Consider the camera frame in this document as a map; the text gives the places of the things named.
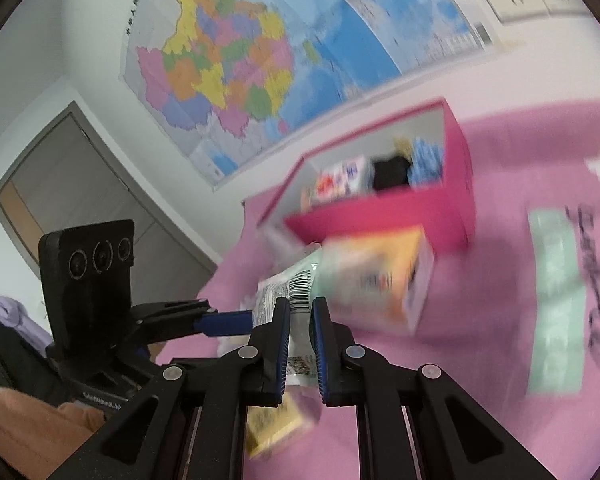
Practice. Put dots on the colourful wall map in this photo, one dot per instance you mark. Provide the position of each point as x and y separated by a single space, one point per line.
280 35

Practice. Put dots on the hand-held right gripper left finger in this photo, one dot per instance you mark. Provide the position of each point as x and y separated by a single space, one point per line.
281 350

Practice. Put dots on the pink cardboard box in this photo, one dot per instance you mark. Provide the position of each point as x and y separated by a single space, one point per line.
380 220

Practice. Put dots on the purple cloth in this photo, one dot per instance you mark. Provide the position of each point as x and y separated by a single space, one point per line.
7 310

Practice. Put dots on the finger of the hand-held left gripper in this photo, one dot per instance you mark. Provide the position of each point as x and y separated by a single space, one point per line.
225 322

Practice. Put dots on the blue packet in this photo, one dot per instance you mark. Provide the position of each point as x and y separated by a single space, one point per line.
425 162

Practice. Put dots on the person's left forearm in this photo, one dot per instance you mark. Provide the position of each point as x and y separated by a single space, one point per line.
25 425

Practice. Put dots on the yellow cardboard box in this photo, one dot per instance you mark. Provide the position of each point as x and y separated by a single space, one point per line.
272 425

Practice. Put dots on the grey door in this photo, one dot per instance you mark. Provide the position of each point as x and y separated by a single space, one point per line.
80 185

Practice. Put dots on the white barcode packet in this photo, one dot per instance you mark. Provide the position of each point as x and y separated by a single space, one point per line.
285 285

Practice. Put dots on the colourful small carton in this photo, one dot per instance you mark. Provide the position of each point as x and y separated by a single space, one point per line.
380 280

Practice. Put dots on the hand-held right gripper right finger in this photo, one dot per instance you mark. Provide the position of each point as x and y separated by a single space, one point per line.
320 350

